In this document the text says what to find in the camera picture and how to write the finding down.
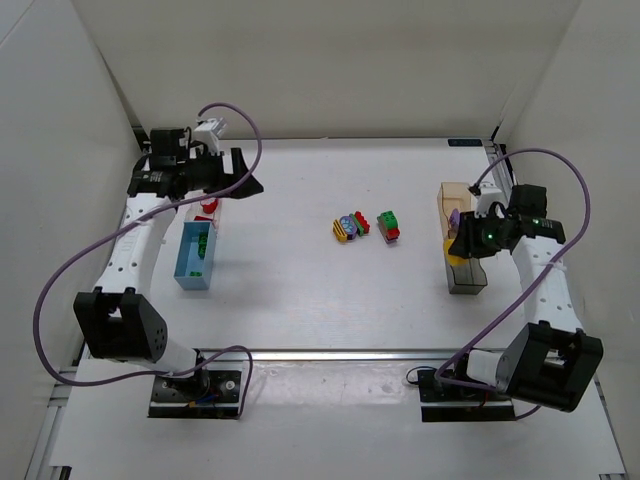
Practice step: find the yellow purple green lego stack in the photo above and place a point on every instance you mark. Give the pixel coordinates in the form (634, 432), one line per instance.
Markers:
(349, 227)

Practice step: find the yellow round lego brick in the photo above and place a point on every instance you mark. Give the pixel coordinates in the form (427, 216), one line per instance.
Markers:
(455, 261)

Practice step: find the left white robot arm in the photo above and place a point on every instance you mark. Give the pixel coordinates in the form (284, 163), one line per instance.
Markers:
(117, 319)

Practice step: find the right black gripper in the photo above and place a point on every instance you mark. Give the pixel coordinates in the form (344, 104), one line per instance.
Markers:
(463, 240)

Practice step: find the red green top lego stack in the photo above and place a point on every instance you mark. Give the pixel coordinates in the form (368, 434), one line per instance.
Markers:
(388, 226)

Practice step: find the red flower lego piece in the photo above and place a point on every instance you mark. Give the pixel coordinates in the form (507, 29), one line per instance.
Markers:
(209, 206)

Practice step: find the blue container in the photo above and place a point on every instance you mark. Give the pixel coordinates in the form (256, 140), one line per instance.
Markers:
(190, 230)

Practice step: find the clear container with red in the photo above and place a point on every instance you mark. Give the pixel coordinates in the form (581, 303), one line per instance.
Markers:
(196, 214)

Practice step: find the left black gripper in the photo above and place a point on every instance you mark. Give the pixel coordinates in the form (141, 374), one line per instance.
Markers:
(228, 170)

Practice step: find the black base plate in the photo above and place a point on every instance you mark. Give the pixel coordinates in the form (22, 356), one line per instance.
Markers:
(212, 393)
(444, 403)

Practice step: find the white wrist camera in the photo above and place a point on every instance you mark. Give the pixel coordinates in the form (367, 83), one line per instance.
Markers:
(209, 132)
(486, 193)

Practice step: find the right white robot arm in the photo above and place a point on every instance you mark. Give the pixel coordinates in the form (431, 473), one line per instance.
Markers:
(551, 361)

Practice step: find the red green lego stack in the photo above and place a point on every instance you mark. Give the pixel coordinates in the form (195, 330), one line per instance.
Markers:
(198, 254)
(388, 226)

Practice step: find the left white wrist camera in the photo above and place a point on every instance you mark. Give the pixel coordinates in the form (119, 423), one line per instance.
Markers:
(209, 132)

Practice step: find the orange translucent container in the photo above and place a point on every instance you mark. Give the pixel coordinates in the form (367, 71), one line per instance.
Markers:
(453, 196)

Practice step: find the grey translucent container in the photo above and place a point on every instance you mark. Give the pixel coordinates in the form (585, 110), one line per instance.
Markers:
(469, 279)

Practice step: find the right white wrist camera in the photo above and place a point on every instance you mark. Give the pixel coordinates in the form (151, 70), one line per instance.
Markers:
(486, 193)

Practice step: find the purple lego piece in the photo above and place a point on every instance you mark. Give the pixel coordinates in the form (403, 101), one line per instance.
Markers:
(454, 220)

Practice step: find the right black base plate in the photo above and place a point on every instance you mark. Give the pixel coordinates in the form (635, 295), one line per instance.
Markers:
(444, 403)

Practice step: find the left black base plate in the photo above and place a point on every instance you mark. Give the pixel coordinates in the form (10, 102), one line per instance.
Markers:
(212, 393)

